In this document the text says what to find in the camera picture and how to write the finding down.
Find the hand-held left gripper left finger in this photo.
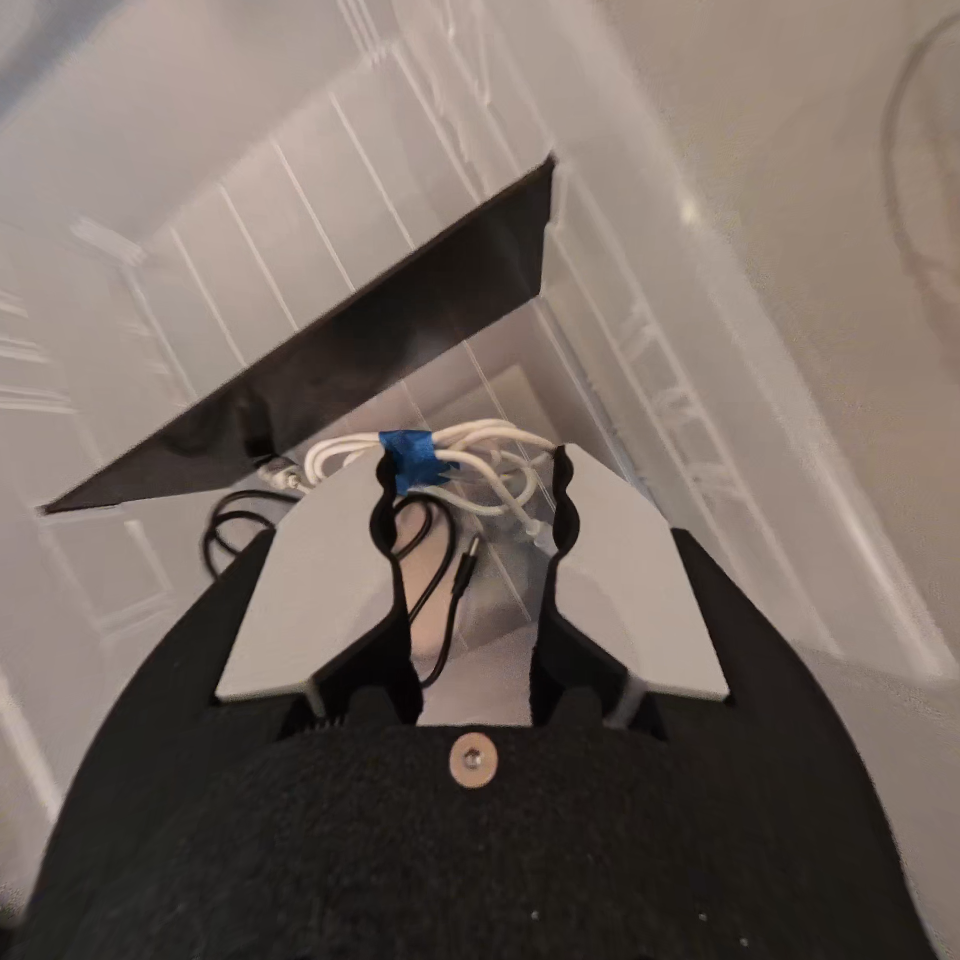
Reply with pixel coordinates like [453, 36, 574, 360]
[214, 452, 426, 727]

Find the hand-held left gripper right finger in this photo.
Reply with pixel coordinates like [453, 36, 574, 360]
[528, 442, 730, 729]

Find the clear plastic organizer box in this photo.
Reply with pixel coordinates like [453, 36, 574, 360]
[0, 0, 957, 826]

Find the black divider plate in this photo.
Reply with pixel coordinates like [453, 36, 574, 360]
[36, 153, 558, 517]

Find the black audio cable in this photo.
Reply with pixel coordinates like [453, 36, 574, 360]
[204, 491, 485, 687]

